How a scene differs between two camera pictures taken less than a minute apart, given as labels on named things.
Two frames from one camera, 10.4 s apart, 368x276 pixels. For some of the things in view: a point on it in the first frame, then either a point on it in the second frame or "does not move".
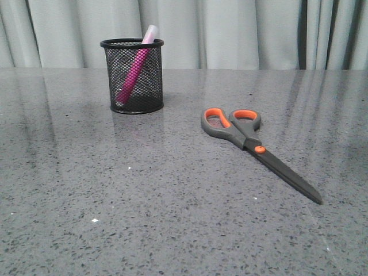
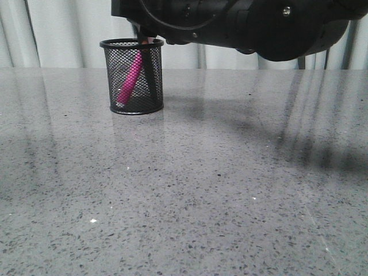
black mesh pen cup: [135, 74] does not move
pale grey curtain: [197, 34] does not move
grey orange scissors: [241, 127] → [146, 45]
